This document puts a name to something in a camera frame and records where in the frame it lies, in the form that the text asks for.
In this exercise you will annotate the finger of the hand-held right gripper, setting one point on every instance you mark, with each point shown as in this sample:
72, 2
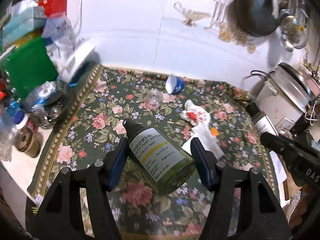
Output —
277, 143

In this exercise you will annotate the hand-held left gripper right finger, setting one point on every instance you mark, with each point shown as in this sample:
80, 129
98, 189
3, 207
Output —
202, 162

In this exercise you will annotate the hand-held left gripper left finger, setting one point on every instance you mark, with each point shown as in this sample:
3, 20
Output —
117, 165

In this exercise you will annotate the small orange peel piece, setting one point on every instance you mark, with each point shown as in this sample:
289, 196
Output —
214, 131

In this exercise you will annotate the green pump bottle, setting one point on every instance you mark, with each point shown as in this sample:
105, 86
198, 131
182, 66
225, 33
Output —
160, 160

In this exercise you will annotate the white red tissue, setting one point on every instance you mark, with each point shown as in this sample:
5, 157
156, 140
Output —
196, 113

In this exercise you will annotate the small clear plastic jar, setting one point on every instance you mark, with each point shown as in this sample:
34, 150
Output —
154, 99

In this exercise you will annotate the blue white small cup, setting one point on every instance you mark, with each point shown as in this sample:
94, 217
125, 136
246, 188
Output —
175, 85

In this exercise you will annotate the white rice cooker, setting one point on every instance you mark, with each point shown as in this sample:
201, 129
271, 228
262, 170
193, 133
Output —
282, 102

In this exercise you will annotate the floral green mat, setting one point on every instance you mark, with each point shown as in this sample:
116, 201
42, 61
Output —
100, 120

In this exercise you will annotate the dark glass jar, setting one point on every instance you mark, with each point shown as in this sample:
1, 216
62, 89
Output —
28, 142

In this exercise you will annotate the metal ladle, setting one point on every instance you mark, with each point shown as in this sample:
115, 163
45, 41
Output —
287, 41

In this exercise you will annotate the white dish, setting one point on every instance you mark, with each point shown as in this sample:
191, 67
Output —
77, 60

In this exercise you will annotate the green metal box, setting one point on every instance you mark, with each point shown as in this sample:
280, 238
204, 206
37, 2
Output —
30, 67

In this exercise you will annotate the black frying pan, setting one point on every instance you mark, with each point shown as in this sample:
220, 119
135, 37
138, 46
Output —
255, 7

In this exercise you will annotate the clear blue printed bag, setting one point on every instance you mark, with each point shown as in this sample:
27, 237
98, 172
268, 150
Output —
58, 37

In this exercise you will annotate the teal tissue box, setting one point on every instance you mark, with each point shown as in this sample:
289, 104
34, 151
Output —
22, 25

